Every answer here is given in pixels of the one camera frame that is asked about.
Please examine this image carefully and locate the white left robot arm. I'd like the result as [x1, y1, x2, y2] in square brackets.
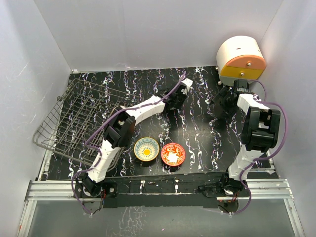
[82, 75, 193, 197]

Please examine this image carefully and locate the round white drawer cabinet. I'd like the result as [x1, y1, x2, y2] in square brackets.
[216, 36, 266, 86]

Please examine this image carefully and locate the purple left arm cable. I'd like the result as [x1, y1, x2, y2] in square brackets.
[71, 71, 187, 214]

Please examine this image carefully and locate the aluminium front rail frame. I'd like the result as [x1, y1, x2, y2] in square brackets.
[17, 174, 305, 237]

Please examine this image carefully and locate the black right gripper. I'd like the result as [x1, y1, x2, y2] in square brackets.
[211, 87, 239, 118]

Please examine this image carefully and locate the grey wire dish rack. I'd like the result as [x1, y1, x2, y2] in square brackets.
[33, 79, 142, 166]

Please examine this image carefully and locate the yellow sun blue bowl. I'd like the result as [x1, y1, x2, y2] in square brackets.
[134, 137, 160, 161]

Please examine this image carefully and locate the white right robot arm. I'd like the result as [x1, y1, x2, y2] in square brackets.
[211, 79, 281, 196]

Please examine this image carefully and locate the red orange pattern bowl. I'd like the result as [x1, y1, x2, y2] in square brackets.
[160, 143, 186, 166]

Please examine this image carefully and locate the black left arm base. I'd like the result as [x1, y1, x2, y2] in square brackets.
[75, 176, 118, 199]

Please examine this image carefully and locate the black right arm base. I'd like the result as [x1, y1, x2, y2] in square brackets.
[197, 173, 247, 201]

